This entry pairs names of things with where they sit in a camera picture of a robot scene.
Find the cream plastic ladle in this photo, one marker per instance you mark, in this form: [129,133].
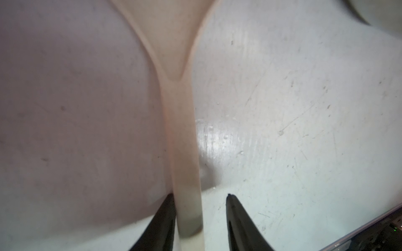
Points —
[169,31]

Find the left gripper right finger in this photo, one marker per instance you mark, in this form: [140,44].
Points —
[243,235]

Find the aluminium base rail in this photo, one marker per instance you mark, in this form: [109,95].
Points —
[384,233]

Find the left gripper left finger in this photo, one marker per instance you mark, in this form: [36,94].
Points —
[159,234]

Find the stainless steel pot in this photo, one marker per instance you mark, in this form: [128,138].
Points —
[385,15]

